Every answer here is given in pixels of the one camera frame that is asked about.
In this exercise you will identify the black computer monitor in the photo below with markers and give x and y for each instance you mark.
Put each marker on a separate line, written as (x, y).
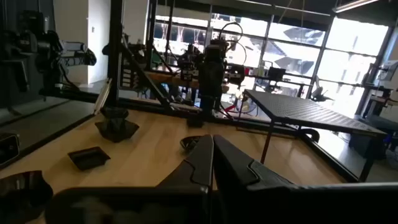
(276, 74)

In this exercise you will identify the long ceiling light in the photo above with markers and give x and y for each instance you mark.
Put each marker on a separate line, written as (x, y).
(354, 5)

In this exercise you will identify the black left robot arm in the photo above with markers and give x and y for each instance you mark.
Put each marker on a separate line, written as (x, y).
(211, 99)

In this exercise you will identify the black perforated metal shelf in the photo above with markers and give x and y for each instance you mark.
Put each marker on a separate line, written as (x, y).
(304, 113)

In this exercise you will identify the black aluminium table frame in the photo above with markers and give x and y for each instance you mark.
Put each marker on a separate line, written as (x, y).
(115, 62)

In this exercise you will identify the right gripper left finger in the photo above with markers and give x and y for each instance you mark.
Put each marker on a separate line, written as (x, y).
(202, 161)

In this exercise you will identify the black background robot arm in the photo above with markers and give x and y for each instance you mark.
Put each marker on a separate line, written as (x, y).
(46, 53)

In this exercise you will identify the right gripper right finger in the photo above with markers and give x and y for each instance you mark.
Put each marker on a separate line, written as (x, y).
(230, 165)

